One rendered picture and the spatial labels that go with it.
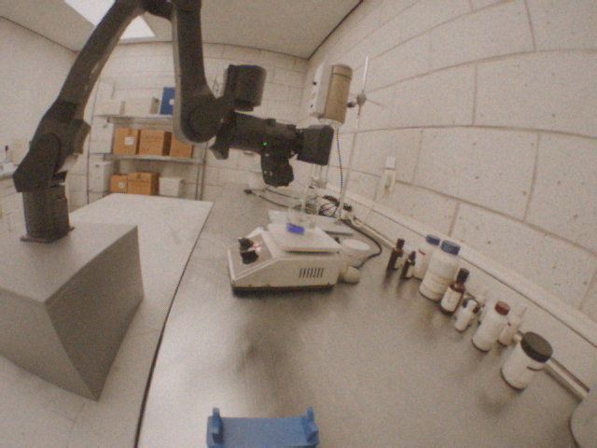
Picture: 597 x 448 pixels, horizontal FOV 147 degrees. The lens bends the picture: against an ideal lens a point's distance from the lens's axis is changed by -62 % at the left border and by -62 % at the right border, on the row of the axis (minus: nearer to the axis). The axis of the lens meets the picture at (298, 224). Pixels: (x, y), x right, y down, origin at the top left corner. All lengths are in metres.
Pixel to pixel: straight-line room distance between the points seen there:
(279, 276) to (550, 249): 0.58
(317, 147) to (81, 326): 0.35
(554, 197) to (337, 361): 0.55
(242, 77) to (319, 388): 0.41
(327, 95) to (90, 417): 0.93
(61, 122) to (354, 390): 0.45
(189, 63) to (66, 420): 0.42
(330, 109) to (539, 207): 0.69
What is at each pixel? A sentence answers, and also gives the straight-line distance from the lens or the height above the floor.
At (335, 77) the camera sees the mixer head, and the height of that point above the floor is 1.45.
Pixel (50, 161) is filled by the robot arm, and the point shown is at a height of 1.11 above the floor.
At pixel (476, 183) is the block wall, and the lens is 0.71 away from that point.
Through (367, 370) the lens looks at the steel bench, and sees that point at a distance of 0.32.
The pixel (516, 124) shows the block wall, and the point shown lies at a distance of 0.70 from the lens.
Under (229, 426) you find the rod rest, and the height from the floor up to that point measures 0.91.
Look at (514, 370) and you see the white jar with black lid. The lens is 0.44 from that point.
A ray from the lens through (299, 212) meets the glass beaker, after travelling 0.42.
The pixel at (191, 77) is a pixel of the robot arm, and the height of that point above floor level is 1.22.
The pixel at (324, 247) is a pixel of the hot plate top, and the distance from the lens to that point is 0.41.
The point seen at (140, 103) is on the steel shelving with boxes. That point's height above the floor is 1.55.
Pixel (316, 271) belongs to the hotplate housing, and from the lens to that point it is 0.42.
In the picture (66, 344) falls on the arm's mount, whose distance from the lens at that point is 0.22.
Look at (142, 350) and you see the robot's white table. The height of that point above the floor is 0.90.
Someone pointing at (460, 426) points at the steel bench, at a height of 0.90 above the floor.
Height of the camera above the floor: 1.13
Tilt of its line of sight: 16 degrees down
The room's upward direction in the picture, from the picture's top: 11 degrees clockwise
